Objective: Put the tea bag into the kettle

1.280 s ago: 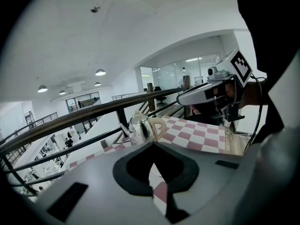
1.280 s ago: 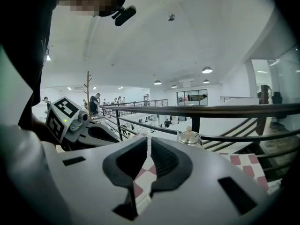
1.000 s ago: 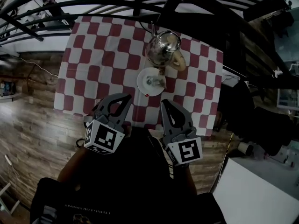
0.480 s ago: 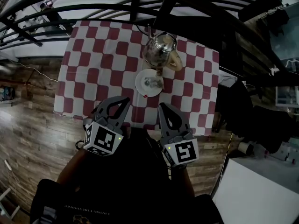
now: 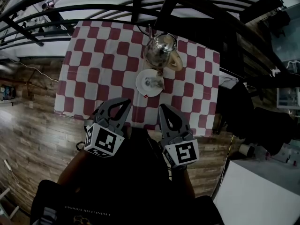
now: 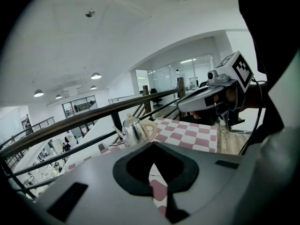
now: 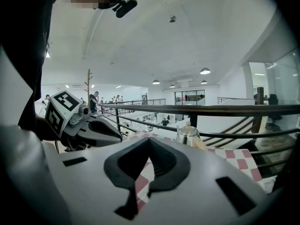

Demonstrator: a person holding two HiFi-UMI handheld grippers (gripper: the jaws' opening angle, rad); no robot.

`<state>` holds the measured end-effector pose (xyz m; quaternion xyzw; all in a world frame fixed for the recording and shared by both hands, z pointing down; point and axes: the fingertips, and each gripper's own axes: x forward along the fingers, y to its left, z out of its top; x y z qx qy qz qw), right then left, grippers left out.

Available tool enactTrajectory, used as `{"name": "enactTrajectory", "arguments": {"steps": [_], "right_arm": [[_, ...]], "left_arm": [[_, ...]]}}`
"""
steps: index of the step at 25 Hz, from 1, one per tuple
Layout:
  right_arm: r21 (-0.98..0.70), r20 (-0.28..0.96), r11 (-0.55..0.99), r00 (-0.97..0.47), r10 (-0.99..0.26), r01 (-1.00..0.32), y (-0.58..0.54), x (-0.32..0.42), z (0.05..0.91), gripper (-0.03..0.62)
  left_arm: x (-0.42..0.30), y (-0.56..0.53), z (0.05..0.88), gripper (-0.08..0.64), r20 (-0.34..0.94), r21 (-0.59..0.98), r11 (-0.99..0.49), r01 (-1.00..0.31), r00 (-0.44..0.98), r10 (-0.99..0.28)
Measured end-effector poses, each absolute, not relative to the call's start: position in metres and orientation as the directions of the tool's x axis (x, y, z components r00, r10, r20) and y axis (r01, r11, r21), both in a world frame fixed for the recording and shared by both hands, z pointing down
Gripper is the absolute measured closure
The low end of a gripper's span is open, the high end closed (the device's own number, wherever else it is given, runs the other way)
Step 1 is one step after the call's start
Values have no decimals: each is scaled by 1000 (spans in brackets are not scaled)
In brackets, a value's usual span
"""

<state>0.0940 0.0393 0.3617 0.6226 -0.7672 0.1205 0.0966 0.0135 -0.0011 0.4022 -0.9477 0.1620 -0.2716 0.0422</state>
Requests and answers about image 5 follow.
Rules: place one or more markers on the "black metal frame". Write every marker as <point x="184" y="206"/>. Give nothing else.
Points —
<point x="137" y="8"/>

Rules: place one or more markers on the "red and white checkered tablecloth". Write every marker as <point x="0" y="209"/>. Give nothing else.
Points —
<point x="100" y="62"/>

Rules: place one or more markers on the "tea bag with red tag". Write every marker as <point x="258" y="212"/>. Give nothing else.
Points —
<point x="152" y="81"/>

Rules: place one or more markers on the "person's left forearm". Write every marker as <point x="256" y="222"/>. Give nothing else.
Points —
<point x="75" y="165"/>

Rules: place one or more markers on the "black cloth heap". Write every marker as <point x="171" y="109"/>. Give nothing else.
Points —
<point x="246" y="116"/>

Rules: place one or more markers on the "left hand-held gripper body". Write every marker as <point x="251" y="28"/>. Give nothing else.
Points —
<point x="104" y="140"/>

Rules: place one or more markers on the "person's right forearm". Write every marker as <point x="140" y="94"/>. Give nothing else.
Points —
<point x="187" y="184"/>

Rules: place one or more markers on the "white power strip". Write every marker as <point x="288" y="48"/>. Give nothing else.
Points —
<point x="7" y="166"/>

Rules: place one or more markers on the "white table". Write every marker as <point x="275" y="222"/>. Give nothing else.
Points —
<point x="253" y="196"/>

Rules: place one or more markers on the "white round plate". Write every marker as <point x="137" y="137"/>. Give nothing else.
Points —
<point x="147" y="90"/>

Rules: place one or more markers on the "person's black shirt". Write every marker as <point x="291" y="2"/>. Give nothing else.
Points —
<point x="131" y="184"/>

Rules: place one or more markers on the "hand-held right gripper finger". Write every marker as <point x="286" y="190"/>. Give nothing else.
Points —
<point x="164" y="123"/>
<point x="182" y="125"/>

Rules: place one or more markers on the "white stool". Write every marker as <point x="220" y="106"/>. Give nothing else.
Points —
<point x="5" y="196"/>

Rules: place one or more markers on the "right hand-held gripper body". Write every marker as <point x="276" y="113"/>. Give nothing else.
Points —
<point x="181" y="151"/>

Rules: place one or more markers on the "paper cup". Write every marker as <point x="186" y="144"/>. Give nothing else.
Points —
<point x="246" y="150"/>

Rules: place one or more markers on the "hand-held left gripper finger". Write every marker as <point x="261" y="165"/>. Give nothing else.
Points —
<point x="122" y="119"/>
<point x="105" y="110"/>

